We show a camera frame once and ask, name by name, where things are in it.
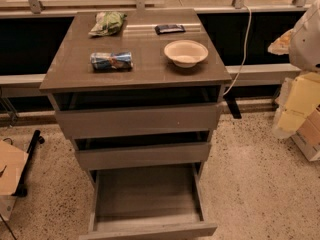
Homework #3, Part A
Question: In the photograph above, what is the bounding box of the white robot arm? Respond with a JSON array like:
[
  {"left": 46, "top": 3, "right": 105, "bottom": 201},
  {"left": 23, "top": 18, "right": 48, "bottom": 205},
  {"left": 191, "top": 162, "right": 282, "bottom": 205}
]
[{"left": 268, "top": 0, "right": 320, "bottom": 139}]

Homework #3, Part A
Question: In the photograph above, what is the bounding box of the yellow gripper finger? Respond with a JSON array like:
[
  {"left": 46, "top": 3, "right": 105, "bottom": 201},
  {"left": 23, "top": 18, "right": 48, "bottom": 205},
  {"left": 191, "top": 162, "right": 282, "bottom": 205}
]
[{"left": 272, "top": 72, "right": 320, "bottom": 139}]

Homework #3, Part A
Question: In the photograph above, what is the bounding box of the grey drawer cabinet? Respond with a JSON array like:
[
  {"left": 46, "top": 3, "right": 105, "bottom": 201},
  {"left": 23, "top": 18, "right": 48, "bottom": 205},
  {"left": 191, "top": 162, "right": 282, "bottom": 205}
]
[{"left": 39, "top": 8, "right": 233, "bottom": 240}]

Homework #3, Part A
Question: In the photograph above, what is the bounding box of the white paper bowl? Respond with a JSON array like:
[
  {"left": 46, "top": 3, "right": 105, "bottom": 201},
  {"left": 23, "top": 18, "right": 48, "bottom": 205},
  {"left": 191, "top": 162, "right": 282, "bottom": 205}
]
[{"left": 164, "top": 40, "right": 209, "bottom": 68}]

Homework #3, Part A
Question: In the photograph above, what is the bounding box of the black stand leg left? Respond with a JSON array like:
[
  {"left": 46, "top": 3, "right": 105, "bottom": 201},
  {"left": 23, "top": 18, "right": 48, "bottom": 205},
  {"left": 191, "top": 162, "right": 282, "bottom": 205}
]
[{"left": 14, "top": 130, "right": 45, "bottom": 197}]

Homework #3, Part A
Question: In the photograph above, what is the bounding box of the top grey drawer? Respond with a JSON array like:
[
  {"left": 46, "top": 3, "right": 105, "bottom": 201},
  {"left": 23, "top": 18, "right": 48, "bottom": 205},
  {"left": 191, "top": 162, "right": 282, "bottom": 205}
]
[{"left": 56, "top": 104, "right": 221, "bottom": 139}]

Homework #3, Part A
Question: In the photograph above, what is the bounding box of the blue silver redbull can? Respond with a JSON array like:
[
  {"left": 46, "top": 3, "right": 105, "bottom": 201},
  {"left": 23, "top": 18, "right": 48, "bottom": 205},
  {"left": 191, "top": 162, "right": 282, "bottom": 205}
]
[{"left": 90, "top": 52, "right": 133, "bottom": 70}]

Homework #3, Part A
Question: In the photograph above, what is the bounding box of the middle grey drawer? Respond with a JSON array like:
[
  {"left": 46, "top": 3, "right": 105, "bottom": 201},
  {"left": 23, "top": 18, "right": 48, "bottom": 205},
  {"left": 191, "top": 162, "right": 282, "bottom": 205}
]
[{"left": 75, "top": 142, "right": 211, "bottom": 170}]

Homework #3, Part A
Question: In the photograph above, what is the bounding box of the green chip bag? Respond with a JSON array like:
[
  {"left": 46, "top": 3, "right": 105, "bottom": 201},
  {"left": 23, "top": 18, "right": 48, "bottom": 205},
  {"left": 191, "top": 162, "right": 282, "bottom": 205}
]
[{"left": 89, "top": 11, "right": 126, "bottom": 37}]

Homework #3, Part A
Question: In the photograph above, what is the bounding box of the brown cardboard sheet left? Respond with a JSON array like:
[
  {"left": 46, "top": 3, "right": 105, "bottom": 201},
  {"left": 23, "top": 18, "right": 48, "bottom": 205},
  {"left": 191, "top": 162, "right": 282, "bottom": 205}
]
[{"left": 0, "top": 141, "right": 28, "bottom": 195}]

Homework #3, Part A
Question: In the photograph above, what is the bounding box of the brown cardboard box right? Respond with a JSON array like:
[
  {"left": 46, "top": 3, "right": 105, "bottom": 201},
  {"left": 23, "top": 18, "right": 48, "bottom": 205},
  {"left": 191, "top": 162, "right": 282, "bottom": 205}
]
[{"left": 292, "top": 106, "right": 320, "bottom": 162}]

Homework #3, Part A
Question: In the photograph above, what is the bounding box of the white power cable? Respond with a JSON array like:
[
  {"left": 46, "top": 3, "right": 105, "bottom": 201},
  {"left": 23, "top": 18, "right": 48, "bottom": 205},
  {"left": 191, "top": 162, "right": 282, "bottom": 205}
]
[{"left": 222, "top": 4, "right": 253, "bottom": 97}]

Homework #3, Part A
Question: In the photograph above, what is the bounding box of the black bracket behind cabinet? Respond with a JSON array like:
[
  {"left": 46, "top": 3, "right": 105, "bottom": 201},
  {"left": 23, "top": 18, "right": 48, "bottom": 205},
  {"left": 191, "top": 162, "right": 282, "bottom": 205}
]
[{"left": 224, "top": 94, "right": 242, "bottom": 119}]

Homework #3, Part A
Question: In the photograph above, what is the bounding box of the bottom grey open drawer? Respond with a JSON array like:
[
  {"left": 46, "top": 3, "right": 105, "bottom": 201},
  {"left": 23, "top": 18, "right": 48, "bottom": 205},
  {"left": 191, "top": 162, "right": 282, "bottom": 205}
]
[{"left": 79, "top": 164, "right": 217, "bottom": 240}]

